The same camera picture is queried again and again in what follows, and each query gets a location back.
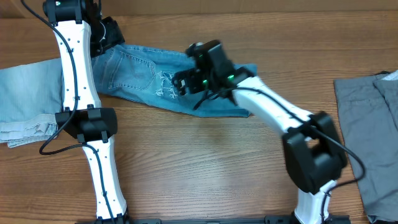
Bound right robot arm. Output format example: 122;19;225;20
172;40;350;224

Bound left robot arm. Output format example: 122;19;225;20
43;0;130;223

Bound blue denim jeans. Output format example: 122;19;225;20
91;43;258;118

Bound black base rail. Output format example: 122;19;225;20
76;215;351;224

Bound folded light blue jeans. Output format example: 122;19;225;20
1;58;63;148

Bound grey trousers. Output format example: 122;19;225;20
334;72;397;223

